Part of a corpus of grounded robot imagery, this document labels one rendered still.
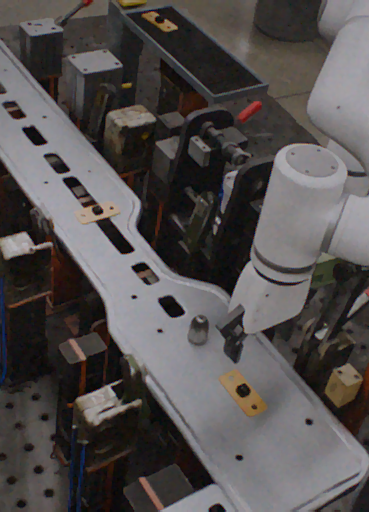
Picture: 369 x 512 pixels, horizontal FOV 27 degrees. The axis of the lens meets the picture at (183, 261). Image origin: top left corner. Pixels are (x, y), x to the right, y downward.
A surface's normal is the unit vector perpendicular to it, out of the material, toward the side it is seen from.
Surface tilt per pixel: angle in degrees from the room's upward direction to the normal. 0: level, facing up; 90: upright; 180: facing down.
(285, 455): 0
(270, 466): 0
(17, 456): 0
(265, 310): 91
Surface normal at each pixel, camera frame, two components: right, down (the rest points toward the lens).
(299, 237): -0.27, 0.68
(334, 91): -0.46, -0.25
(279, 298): 0.48, 0.65
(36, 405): 0.14, -0.72
